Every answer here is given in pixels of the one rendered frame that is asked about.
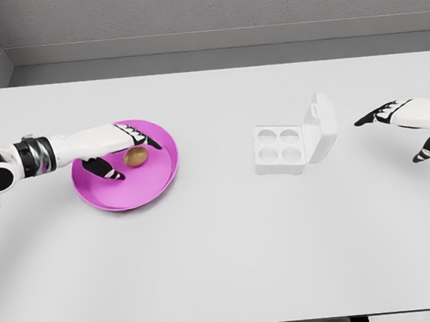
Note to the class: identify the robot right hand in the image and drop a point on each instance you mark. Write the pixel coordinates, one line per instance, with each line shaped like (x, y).
(418, 113)

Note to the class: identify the white egg box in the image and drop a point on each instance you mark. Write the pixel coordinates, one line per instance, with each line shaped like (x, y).
(296, 142)

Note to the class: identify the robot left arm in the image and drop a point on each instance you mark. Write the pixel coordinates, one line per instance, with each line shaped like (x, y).
(30, 156)

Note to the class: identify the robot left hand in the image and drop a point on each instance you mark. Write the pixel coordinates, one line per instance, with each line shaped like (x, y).
(100, 140)

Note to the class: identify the brown egg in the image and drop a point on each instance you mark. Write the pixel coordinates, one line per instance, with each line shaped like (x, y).
(136, 156)

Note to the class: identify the pink round plate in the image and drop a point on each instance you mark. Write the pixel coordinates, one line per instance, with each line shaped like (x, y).
(127, 187)

